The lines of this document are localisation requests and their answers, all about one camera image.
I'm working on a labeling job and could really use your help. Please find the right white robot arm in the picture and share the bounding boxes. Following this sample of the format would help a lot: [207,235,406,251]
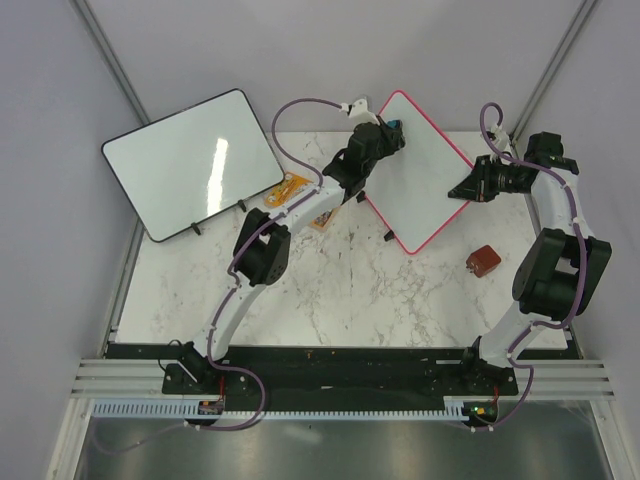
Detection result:
[448,132,612,394]

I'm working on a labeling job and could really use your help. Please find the orange illustrated book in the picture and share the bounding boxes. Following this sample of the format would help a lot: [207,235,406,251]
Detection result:
[264,172,339,231]

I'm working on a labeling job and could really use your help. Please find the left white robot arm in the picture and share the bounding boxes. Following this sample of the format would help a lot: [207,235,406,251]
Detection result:
[162,118,406,395]

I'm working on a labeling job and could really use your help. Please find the aluminium rail frame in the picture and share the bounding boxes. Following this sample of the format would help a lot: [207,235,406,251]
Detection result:
[48,215,615,479]

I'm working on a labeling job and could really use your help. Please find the pink framed whiteboard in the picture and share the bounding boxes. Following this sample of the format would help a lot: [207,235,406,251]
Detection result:
[365,90,473,255]

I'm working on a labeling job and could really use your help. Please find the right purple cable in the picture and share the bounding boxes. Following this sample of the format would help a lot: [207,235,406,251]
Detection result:
[462,102,589,434]

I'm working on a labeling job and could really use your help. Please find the black framed whiteboard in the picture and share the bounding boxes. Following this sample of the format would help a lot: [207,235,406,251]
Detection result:
[101,89,284,243]

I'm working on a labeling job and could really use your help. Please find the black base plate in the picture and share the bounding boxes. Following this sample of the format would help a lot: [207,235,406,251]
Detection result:
[104,342,584,419]

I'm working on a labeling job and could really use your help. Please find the white slotted cable duct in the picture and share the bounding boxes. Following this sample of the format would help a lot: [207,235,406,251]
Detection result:
[92,398,469,422]

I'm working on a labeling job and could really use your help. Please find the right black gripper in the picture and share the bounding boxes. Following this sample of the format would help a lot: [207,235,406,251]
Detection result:
[447,156,529,204]

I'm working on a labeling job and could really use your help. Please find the brown power adapter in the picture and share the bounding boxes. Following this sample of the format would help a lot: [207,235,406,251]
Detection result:
[466,245,502,278]

